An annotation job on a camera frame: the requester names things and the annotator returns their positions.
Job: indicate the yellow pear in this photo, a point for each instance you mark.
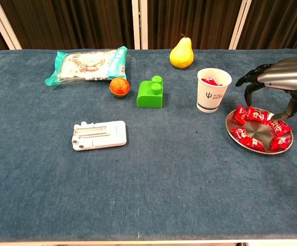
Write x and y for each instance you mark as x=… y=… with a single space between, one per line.
x=181 y=56

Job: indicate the red candy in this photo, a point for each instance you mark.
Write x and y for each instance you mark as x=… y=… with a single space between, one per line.
x=240 y=114
x=281 y=142
x=279 y=127
x=217 y=83
x=208 y=80
x=254 y=143
x=257 y=115
x=239 y=133

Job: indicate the white folding phone stand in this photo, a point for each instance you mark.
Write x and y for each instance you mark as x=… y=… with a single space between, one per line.
x=112 y=133

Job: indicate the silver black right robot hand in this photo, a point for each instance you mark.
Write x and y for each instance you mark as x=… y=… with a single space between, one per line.
x=289 y=74

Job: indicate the blue felt table cloth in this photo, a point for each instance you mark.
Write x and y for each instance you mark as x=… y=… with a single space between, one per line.
x=163 y=179

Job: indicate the green toy block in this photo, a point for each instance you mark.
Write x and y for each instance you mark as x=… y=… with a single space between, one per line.
x=148 y=97

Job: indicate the teal noodle packet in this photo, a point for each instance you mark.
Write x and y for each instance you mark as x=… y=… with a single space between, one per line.
x=86 y=64

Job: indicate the white paper cup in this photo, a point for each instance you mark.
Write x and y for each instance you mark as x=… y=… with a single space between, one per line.
x=209 y=97

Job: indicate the white frame post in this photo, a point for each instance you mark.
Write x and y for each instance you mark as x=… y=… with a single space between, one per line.
x=136 y=25
x=5 y=28
x=240 y=25
x=144 y=25

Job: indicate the orange ball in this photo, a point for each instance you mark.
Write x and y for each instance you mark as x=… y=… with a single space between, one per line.
x=119 y=87

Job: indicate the round metal plate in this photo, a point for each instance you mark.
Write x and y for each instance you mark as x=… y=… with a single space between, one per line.
x=258 y=130

